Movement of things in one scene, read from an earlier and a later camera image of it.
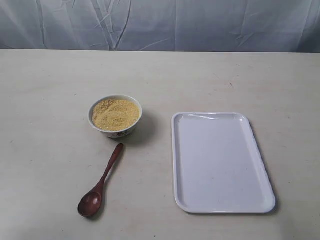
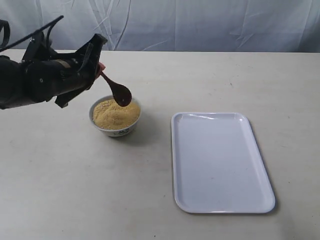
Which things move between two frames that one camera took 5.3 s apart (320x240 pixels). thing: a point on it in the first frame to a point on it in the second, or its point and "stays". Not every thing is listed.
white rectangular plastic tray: [218, 167] stays
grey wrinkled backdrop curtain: [269, 26] stays
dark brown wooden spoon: [89, 204] to [122, 95]
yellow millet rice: [113, 115] stays
